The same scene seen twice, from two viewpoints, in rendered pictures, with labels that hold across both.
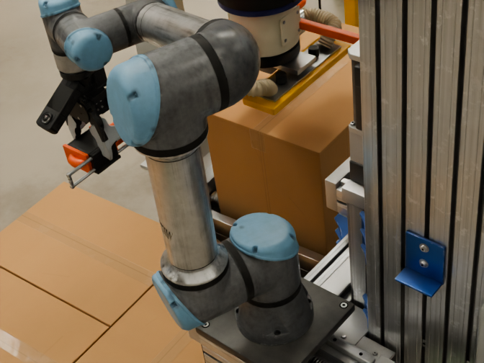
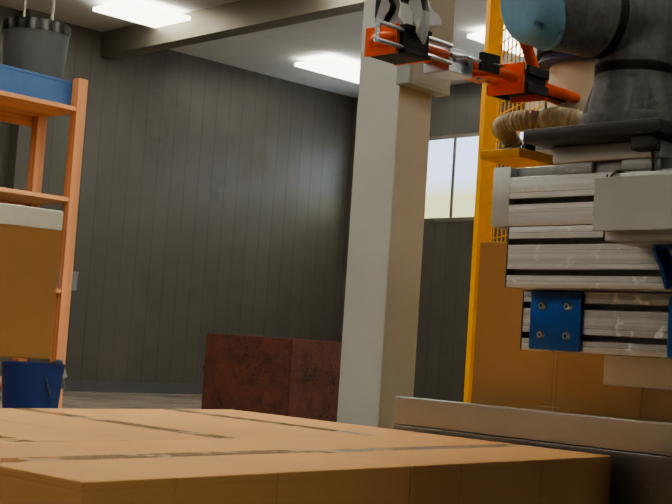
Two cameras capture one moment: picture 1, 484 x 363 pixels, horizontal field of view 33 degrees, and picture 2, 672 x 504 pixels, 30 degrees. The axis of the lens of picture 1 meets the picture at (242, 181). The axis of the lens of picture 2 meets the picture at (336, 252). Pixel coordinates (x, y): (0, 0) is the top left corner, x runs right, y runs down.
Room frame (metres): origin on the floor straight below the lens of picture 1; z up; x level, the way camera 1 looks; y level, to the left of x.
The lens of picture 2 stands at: (-0.71, 0.40, 0.72)
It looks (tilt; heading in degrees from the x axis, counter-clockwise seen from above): 4 degrees up; 0
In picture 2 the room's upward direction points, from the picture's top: 4 degrees clockwise
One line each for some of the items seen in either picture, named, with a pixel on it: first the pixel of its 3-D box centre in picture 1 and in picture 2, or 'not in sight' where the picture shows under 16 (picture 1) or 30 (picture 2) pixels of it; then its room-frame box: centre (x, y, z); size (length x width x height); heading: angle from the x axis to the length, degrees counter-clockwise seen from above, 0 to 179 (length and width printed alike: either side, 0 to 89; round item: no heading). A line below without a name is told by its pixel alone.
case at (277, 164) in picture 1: (323, 132); (630, 346); (2.03, -0.27, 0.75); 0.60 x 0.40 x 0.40; 136
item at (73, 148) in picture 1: (91, 149); (396, 45); (1.43, 0.31, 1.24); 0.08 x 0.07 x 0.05; 136
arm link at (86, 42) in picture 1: (91, 39); not in sight; (1.35, 0.23, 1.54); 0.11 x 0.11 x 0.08; 24
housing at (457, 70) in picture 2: not in sight; (447, 63); (1.53, 0.21, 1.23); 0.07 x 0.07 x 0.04; 46
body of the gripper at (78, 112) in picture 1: (86, 88); not in sight; (1.44, 0.28, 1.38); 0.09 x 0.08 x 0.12; 135
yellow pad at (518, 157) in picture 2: not in sight; (547, 158); (1.93, -0.05, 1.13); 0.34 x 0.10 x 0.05; 136
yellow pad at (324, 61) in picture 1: (297, 68); not in sight; (1.79, -0.18, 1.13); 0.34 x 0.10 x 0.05; 136
